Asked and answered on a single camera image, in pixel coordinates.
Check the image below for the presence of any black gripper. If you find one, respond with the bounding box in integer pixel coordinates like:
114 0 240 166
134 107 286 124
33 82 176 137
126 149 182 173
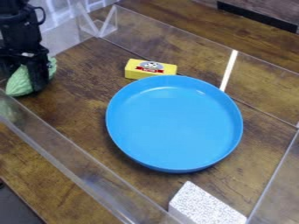
0 0 51 92

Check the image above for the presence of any blue round tray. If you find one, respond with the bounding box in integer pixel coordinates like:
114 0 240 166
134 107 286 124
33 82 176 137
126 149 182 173
105 75 243 173

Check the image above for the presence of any clear acrylic enclosure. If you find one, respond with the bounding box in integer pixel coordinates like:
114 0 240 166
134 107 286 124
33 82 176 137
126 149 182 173
0 0 299 224

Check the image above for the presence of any white speckled foam block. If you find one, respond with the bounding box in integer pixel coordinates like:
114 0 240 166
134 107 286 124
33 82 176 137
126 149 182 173
168 181 247 224

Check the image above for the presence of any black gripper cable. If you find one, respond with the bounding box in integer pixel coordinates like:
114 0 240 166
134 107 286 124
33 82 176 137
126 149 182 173
32 6 47 26

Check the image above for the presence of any green bumpy gourd toy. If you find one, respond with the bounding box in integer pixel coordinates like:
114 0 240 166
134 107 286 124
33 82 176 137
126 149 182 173
4 57 57 97

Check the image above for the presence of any yellow rectangular block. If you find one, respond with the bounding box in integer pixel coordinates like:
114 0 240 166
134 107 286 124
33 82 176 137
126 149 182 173
124 59 178 80

